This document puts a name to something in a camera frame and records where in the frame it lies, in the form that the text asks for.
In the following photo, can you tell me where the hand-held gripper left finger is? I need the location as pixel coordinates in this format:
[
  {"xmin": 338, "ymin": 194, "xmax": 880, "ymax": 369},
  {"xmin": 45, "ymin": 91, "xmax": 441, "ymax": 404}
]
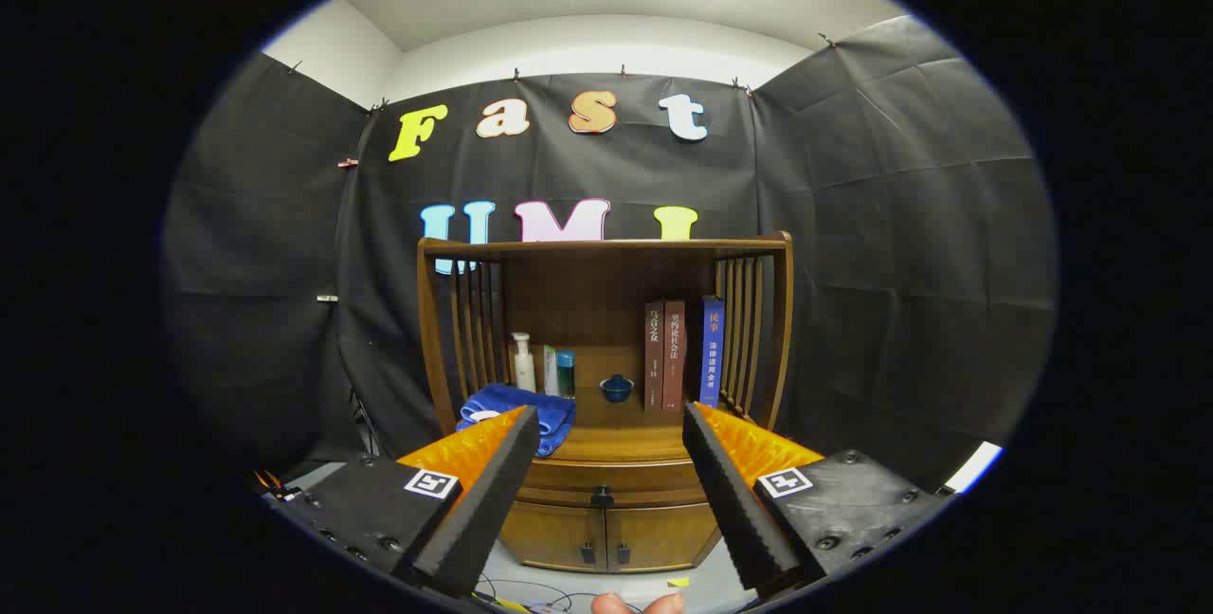
[{"xmin": 263, "ymin": 405, "xmax": 541, "ymax": 599}]

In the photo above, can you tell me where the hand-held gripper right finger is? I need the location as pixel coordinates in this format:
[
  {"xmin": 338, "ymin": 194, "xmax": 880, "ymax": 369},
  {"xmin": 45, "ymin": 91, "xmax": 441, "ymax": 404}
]
[{"xmin": 681, "ymin": 401, "xmax": 951, "ymax": 601}]

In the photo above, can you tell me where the wooden drawer with black knob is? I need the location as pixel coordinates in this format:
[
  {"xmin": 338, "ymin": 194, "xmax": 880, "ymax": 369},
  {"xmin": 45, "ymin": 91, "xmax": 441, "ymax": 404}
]
[{"xmin": 515, "ymin": 459, "xmax": 707, "ymax": 509}]

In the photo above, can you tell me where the wooden countertop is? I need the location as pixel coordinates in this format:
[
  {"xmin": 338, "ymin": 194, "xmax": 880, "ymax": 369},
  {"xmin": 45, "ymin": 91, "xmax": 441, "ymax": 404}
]
[{"xmin": 455, "ymin": 394, "xmax": 759, "ymax": 463}]

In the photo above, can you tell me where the wooden cabinet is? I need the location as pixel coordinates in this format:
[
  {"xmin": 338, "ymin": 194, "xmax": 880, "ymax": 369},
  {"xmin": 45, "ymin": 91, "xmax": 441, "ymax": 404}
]
[{"xmin": 417, "ymin": 231, "xmax": 795, "ymax": 574}]

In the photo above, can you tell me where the folded blue towel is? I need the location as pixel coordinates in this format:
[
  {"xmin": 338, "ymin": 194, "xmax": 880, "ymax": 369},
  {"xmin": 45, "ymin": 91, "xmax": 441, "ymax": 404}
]
[{"xmin": 456, "ymin": 384, "xmax": 577, "ymax": 459}]

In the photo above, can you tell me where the white pump bottle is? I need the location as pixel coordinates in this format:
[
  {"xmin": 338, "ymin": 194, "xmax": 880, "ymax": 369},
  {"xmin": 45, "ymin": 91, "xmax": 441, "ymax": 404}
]
[{"xmin": 512, "ymin": 332, "xmax": 537, "ymax": 394}]

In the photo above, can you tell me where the blue book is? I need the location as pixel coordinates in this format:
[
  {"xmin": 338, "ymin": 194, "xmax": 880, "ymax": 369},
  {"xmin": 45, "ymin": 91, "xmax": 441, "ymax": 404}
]
[{"xmin": 699, "ymin": 296, "xmax": 726, "ymax": 407}]

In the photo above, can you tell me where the reddish brown book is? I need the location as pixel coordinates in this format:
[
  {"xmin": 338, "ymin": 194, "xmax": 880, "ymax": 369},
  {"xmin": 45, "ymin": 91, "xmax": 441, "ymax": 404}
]
[{"xmin": 663, "ymin": 299, "xmax": 686, "ymax": 409}]

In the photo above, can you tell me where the dark brown book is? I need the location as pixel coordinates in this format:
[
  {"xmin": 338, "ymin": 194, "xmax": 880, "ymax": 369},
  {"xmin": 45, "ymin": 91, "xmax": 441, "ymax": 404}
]
[{"xmin": 644, "ymin": 301, "xmax": 666, "ymax": 411}]

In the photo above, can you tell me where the black backdrop cloth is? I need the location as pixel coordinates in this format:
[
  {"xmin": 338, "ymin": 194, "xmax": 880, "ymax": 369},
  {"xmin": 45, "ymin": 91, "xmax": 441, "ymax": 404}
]
[{"xmin": 161, "ymin": 15, "xmax": 1058, "ymax": 492}]

